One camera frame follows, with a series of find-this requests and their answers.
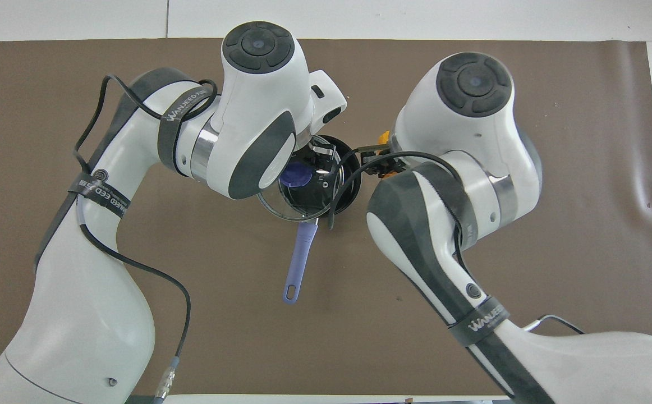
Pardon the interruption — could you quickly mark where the yellow corn cob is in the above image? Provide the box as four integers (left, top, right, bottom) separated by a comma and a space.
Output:
378, 130, 404, 169

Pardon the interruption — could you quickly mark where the glass lid with blue knob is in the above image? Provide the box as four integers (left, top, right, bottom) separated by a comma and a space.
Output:
255, 135, 342, 223

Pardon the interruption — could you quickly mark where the brown table mat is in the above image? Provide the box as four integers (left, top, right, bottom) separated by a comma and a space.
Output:
0, 38, 652, 397

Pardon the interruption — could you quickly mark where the blue pot with handle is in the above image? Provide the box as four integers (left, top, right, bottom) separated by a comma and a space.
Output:
277, 135, 362, 305

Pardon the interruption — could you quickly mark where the grey velcro cable strap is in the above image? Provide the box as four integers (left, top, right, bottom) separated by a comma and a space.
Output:
67, 168, 131, 220
448, 299, 513, 350
157, 83, 218, 170

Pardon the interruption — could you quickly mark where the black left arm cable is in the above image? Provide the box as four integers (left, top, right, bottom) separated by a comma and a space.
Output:
72, 75, 219, 400

